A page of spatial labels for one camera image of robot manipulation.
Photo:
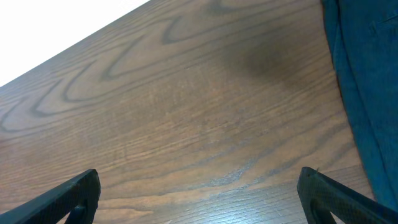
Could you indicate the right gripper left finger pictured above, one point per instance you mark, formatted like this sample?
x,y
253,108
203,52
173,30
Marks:
x,y
76,200

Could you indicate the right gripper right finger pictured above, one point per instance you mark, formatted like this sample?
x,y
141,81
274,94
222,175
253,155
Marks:
x,y
323,199

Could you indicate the navy blue shorts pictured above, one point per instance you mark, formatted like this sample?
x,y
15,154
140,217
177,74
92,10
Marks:
x,y
362,38

